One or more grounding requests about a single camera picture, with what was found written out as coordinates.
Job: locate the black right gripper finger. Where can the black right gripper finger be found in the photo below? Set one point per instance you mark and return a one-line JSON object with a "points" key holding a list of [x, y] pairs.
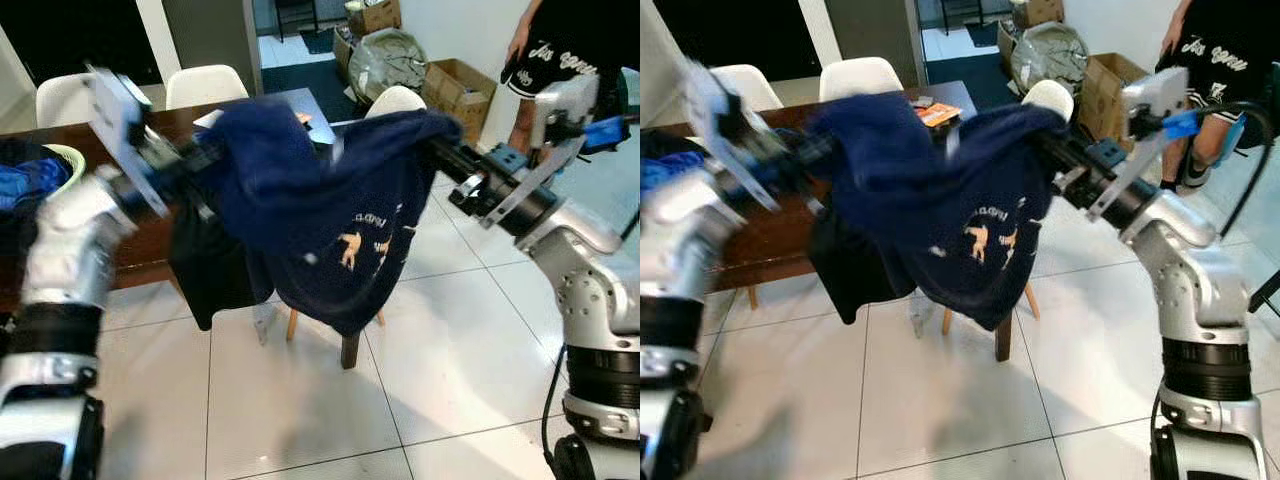
{"points": [[1062, 155], [455, 162]]}

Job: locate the black printed garment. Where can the black printed garment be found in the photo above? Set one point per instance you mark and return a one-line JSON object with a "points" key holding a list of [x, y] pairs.
{"points": [[850, 270], [215, 270]]}

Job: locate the navy printed t-shirt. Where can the navy printed t-shirt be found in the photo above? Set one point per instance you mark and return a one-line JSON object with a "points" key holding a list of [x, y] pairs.
{"points": [[920, 190], [300, 200]]}

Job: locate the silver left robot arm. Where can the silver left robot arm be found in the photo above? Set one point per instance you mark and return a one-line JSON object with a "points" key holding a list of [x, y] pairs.
{"points": [[680, 260], [60, 250]]}

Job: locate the open cardboard box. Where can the open cardboard box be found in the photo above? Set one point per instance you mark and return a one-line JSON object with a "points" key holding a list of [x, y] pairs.
{"points": [[460, 100], [1112, 100]]}

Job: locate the grey plastic bag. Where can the grey plastic bag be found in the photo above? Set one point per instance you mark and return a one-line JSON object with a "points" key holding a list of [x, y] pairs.
{"points": [[1050, 60], [390, 65]]}

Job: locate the pale green laundry basket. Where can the pale green laundry basket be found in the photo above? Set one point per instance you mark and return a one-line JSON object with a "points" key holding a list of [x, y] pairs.
{"points": [[68, 160]]}

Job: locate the bright blue garment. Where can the bright blue garment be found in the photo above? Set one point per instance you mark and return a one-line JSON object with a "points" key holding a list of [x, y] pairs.
{"points": [[25, 180], [670, 172]]}

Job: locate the dark blue floor mat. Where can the dark blue floor mat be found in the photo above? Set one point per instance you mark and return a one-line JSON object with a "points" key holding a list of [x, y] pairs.
{"points": [[305, 75], [965, 70]]}

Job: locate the small cardboard box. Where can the small cardboard box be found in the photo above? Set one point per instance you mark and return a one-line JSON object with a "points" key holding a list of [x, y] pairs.
{"points": [[1040, 14], [372, 16]]}

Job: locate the person in black printed shorts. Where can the person in black printed shorts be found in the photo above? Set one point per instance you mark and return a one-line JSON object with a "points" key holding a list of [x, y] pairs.
{"points": [[1220, 50], [560, 40]]}

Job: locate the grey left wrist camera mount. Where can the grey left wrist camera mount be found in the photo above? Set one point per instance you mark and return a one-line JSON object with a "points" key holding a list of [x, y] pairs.
{"points": [[115, 115], [715, 110]]}

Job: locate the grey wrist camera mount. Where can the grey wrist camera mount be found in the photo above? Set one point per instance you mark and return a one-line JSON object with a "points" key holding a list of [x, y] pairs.
{"points": [[1155, 100], [715, 110], [115, 115], [565, 105]]}

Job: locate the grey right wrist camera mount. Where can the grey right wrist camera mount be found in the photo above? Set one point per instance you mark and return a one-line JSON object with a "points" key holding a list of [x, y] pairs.
{"points": [[565, 105], [1155, 100]]}

